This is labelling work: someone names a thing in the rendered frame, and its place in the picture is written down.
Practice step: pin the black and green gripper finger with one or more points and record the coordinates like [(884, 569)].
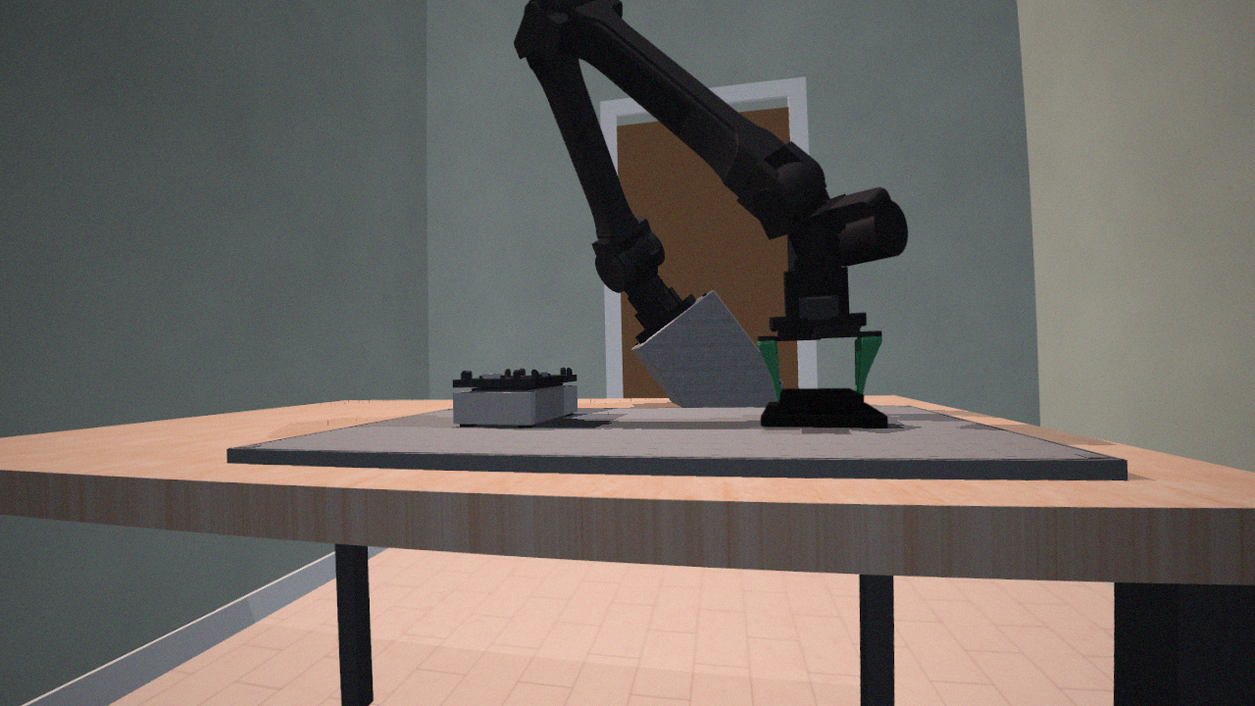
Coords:
[(769, 352), (866, 349)]

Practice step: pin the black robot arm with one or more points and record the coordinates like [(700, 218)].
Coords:
[(848, 229)]

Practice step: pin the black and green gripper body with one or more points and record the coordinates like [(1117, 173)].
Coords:
[(794, 328)]

